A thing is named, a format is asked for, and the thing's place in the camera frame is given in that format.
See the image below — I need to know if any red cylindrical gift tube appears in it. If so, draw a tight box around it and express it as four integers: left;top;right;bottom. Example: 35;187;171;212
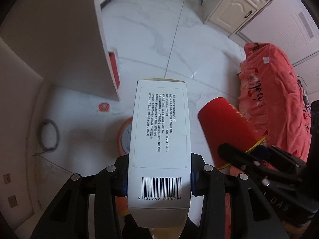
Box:
197;97;265;170

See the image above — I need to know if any white barcode carton box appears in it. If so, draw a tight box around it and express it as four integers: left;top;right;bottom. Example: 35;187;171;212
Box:
127;79;191;228

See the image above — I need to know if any red plastic trash bag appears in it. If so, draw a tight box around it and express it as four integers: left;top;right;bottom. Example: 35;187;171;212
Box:
224;42;316;239

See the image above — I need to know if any orange round trash bin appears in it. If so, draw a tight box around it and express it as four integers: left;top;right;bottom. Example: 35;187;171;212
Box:
117;117;132;155

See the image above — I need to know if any red sticker on floor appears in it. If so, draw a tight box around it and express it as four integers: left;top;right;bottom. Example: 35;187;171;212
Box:
97;103;110;113

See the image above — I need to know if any white bedside cabinet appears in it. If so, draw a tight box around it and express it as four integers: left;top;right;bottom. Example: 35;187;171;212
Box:
202;0;287;34

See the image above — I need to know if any grey cable loop on floor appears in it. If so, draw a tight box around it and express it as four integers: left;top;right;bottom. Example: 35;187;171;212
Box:
32;119;61;157

